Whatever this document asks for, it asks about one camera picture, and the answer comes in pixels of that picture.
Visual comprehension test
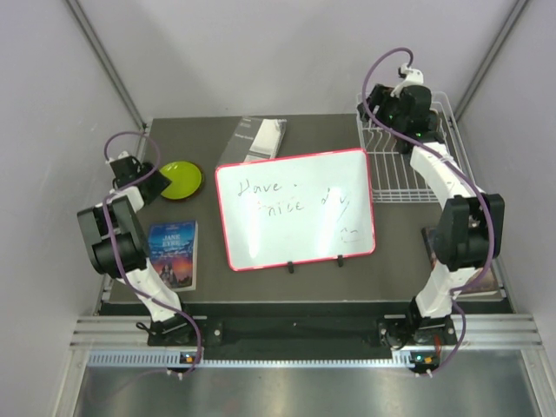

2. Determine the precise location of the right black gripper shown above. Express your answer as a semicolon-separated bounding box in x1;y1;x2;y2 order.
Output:
357;85;407;134

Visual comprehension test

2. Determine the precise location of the lime green plate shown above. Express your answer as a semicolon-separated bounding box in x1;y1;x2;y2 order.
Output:
156;160;203;201

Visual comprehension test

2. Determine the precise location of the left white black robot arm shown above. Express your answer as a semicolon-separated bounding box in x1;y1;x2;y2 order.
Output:
76;152;197;346

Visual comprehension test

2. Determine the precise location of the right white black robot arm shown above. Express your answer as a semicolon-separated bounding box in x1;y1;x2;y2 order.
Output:
357;83;505;348

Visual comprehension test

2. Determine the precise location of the Jane Eyre book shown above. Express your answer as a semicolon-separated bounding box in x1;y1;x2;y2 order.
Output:
148;221;198;292

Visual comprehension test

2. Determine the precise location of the red framed whiteboard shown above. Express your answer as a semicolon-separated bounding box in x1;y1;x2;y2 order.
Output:
215;148;376;272

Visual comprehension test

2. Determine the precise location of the Tale of Two Cities book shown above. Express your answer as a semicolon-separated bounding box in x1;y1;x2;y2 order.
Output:
421;227;500;297

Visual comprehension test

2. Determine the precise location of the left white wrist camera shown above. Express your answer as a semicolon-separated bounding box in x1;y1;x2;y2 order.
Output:
105;151;129;165

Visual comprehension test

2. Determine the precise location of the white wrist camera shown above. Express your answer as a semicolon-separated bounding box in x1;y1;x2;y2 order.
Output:
390;63;424;97
105;151;129;165

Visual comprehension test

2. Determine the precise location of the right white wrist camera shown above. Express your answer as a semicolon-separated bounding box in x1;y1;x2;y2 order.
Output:
390;63;424;97

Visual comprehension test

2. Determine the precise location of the white wire dish rack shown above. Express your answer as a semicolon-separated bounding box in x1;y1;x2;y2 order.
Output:
355;91;473;203

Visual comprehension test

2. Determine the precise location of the aluminium frame rail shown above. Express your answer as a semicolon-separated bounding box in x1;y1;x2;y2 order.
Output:
70;316;150;349

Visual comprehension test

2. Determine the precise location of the grey slotted cable duct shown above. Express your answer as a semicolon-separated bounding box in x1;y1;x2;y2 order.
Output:
87;350;432;369

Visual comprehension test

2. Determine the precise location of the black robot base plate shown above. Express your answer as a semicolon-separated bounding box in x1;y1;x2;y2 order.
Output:
147;312;460;348

